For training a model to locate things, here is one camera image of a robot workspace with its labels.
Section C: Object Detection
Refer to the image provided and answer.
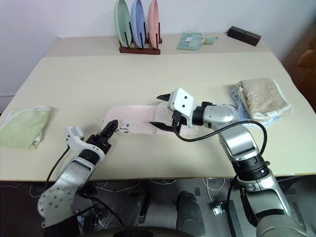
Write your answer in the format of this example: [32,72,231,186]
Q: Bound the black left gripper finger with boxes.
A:
[100,119,118,136]
[103,120,119,140]

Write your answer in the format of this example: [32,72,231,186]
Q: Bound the light green towel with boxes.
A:
[0,106,53,151]

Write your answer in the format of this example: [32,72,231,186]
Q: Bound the brown wooden plate rack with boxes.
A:
[118,21,164,55]

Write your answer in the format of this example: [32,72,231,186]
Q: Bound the pale pink towel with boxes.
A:
[102,103,206,137]

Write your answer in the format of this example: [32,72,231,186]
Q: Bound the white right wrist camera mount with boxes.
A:
[167,87,198,128]

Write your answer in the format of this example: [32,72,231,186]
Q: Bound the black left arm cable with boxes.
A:
[44,145,73,192]

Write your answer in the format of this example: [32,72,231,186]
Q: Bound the small metal floor clip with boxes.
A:
[211,200,228,216]

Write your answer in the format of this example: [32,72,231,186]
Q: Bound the teal folded cloth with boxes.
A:
[176,31,206,51]

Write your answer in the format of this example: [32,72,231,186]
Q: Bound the white floor cable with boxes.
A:
[95,178,179,194]
[204,177,227,198]

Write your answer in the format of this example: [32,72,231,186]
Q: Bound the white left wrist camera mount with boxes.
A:
[63,126,106,162]

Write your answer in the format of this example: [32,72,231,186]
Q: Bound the pink plate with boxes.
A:
[148,0,160,49]

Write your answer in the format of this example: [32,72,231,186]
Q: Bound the dark brown rectangular block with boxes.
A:
[227,25,262,47]

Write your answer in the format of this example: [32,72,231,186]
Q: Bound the beige folded towel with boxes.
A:
[236,78,294,122]

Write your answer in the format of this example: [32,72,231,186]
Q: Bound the blue plate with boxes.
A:
[130,0,147,49]

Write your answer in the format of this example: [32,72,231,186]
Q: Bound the large dark rounded shape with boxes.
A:
[176,190,206,237]

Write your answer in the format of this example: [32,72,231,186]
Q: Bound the pale green plate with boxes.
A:
[114,0,132,48]

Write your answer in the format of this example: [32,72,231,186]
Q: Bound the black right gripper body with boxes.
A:
[167,92,186,127]

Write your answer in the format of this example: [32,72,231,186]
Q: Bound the small dark rounded shape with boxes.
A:
[127,189,151,224]

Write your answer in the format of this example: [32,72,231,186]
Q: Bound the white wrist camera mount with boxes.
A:
[167,87,198,128]
[63,126,106,162]

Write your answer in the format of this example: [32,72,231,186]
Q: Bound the black floor cable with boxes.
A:
[80,192,125,227]

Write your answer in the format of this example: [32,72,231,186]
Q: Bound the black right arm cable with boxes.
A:
[173,119,269,155]

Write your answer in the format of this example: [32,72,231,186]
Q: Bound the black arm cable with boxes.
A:
[173,119,269,155]
[44,145,73,192]

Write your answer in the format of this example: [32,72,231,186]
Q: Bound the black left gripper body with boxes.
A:
[85,132,113,155]

